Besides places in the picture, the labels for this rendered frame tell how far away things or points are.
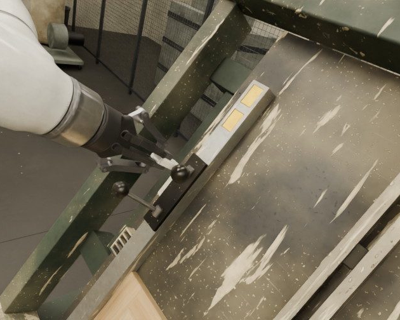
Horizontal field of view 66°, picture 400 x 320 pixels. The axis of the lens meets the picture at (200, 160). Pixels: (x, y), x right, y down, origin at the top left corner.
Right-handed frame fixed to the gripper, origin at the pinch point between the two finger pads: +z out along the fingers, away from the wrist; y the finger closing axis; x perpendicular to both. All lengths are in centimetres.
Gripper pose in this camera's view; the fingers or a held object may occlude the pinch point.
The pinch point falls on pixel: (166, 161)
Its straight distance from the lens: 62.9
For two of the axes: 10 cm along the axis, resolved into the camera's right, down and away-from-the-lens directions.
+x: 6.0, 5.4, -5.8
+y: -6.1, 7.8, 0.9
